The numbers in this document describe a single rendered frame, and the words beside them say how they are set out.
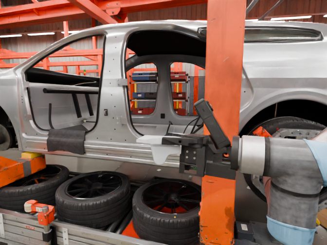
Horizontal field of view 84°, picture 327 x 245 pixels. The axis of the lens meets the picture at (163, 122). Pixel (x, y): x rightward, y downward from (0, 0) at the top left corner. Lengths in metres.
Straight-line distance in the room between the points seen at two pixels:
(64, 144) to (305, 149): 1.89
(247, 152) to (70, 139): 1.78
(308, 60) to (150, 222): 1.50
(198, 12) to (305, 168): 11.05
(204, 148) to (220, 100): 0.54
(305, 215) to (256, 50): 1.21
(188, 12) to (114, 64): 9.80
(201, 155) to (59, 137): 1.81
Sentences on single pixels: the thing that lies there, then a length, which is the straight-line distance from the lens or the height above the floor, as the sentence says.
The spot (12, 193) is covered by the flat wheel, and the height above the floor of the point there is 0.48.
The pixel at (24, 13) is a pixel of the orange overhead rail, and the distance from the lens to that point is 5.76.
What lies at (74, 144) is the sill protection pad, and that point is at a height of 0.88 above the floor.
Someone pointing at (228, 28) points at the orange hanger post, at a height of 1.62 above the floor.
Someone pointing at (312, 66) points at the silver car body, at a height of 1.52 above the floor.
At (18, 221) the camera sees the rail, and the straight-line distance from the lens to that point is 2.01.
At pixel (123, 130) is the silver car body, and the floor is 1.04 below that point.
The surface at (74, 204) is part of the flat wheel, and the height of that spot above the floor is 0.49.
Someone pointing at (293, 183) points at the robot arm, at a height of 1.18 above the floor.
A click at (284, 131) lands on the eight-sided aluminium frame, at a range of 1.39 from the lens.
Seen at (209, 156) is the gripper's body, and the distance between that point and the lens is 0.40.
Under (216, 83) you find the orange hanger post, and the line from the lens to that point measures 0.90.
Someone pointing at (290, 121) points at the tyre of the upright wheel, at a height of 1.16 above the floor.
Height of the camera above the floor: 1.33
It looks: 8 degrees down
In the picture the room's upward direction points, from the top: straight up
